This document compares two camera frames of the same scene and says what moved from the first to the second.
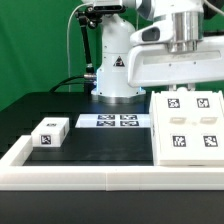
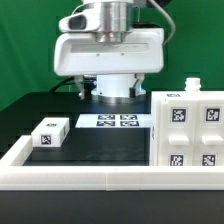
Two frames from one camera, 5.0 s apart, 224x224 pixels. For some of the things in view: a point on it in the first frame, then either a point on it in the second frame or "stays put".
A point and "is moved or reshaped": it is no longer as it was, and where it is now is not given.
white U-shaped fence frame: (14, 175) stays put
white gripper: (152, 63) → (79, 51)
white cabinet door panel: (209, 125) is moved or reshaped
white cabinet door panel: (172, 116) is moved or reshaped
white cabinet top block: (50, 132) stays put
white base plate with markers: (114, 121) stays put
